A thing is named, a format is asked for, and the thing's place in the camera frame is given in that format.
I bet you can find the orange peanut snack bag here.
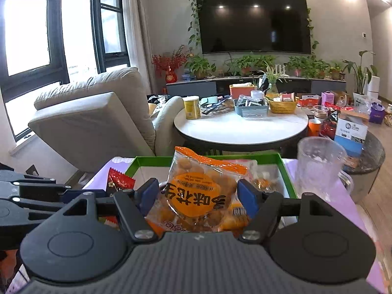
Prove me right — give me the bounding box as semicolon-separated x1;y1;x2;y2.
146;147;250;234

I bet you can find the red small snack packet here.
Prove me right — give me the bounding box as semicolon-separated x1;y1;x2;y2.
106;168;135;195

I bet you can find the green snack box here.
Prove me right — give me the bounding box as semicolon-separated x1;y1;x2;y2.
123;153;298;230

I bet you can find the clear plastic pitcher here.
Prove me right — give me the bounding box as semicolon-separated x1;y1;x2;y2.
294;137;354;201

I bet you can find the beige recliner armchair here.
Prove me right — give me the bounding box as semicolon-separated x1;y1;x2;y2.
29;67;185;173

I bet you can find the round white coffee table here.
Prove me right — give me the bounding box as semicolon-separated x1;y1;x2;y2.
174;108;308;152

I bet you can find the orange cup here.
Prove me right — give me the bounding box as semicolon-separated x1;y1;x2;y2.
308;118;322;137

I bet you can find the blue-grey storage basket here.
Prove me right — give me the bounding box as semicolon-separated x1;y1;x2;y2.
234;99;269;118

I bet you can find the yellow woven basket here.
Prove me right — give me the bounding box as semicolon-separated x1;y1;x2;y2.
266;94;299;114

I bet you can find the white blue cardboard box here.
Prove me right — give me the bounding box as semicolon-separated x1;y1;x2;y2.
334;110;369;158

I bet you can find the dark round side table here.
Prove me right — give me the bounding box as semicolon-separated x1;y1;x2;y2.
343;131;385;175

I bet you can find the orange tissue box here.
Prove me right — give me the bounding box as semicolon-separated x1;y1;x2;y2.
229;82;257;99

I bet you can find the grey TV console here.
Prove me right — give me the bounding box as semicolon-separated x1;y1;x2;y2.
166;76;346;98

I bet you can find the pink small box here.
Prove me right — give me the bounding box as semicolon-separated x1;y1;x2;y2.
321;91;335;106

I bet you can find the red flower arrangement vase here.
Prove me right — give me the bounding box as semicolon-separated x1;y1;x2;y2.
151;45;189;84

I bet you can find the tall leafy floor plant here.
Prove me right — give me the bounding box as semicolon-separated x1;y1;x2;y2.
343;50;378;95

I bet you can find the wall-mounted black television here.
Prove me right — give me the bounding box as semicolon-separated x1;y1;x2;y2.
197;0;312;55

